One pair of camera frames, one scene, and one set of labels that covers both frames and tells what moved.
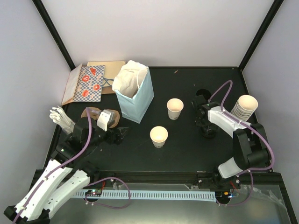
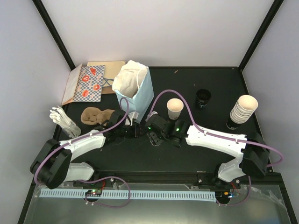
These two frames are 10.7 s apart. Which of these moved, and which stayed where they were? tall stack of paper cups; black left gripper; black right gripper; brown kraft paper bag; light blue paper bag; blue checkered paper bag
Moved: black left gripper; black right gripper
Stayed: brown kraft paper bag; blue checkered paper bag; tall stack of paper cups; light blue paper bag
